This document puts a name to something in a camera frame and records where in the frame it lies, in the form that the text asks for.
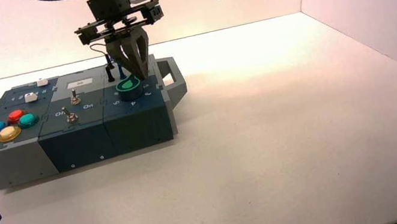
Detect blue jumper cable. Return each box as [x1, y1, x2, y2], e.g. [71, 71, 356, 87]
[116, 60, 128, 81]

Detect red round push button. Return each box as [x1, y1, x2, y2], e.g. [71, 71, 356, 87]
[5, 109, 26, 125]

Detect black jumper cable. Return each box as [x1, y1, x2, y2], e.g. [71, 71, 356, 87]
[89, 41, 118, 85]

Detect white rectangular label plate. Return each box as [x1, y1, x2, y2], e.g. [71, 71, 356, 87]
[66, 77, 95, 90]

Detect green rotary knob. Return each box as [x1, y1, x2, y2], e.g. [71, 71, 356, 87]
[115, 74, 145, 103]

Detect grey and blue task box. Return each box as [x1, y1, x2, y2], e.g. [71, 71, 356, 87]
[0, 49, 199, 191]

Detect metal toggle switch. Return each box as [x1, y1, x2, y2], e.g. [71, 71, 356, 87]
[61, 105, 79, 125]
[69, 88, 83, 106]

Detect teal round push button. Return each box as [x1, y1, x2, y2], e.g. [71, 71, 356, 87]
[17, 112, 41, 130]

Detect white slider cap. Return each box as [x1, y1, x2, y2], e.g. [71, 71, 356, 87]
[23, 91, 40, 104]
[35, 76, 50, 88]

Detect yellow round push button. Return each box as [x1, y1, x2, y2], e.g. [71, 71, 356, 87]
[0, 124, 24, 144]

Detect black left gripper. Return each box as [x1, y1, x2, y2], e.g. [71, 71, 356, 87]
[68, 0, 175, 91]

